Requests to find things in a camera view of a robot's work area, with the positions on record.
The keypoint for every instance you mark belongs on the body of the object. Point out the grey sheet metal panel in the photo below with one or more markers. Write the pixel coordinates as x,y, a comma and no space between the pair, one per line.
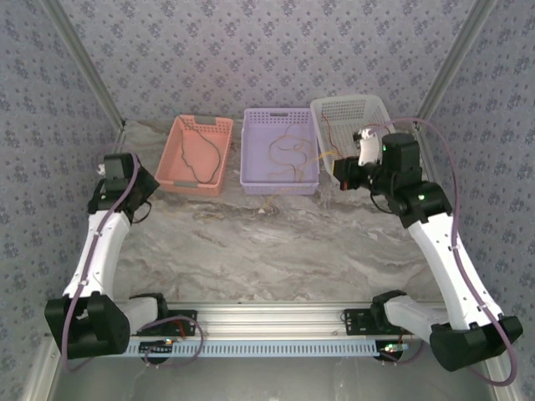
267,380

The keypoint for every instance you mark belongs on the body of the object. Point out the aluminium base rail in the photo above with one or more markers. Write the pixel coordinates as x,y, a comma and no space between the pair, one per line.
267,319

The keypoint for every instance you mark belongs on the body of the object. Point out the aluminium table side rail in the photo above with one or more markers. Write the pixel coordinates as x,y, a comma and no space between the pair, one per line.
41,372
429,158

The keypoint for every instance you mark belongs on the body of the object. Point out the white plastic basket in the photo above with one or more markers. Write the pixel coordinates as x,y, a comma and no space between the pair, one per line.
347,113

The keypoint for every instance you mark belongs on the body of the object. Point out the black controller board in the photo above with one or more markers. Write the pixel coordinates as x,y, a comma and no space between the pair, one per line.
390,355
156,350

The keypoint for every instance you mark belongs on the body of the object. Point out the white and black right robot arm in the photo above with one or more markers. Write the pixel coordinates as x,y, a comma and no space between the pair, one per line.
447,271

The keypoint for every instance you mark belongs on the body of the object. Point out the purple plastic basket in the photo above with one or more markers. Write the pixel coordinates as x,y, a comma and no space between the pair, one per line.
259,138

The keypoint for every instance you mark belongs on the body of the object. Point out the aluminium frame post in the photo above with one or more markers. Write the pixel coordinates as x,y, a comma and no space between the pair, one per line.
85,62
452,62

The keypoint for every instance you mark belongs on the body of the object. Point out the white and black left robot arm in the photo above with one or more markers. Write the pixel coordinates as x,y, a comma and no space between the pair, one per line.
98,250

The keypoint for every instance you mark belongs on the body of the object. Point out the pink plastic basket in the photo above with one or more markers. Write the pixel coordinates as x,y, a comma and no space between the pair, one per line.
200,154

